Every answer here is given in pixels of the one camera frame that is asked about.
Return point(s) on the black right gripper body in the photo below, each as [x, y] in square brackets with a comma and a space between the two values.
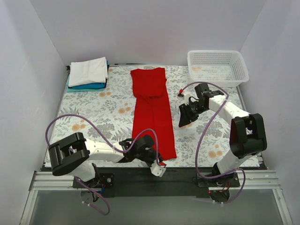
[190, 112]

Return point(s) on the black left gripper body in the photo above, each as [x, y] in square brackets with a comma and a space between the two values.
[154, 157]

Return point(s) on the red t shirt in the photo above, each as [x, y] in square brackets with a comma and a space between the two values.
[152, 108]

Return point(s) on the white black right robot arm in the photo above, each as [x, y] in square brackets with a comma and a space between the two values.
[247, 131]

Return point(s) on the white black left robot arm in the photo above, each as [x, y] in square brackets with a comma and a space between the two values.
[73, 155]

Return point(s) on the white plastic basket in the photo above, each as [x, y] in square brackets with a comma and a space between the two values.
[221, 67]

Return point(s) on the floral patterned tablecloth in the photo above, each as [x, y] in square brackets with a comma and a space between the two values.
[109, 114]

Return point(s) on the teal folded t shirt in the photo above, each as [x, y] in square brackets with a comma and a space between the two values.
[96, 86]

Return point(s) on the white folded t shirt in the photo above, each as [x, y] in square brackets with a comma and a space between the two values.
[86, 72]

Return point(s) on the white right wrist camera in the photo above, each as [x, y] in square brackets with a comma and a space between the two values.
[185, 95]

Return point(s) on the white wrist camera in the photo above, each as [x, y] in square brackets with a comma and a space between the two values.
[185, 95]
[157, 170]

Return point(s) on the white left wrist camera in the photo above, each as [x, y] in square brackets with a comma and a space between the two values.
[157, 170]

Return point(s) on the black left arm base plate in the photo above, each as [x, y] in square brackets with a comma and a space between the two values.
[98, 181]

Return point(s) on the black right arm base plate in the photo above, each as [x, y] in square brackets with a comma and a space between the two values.
[230, 180]

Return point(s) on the aluminium front rail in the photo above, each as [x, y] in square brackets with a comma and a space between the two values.
[177, 181]

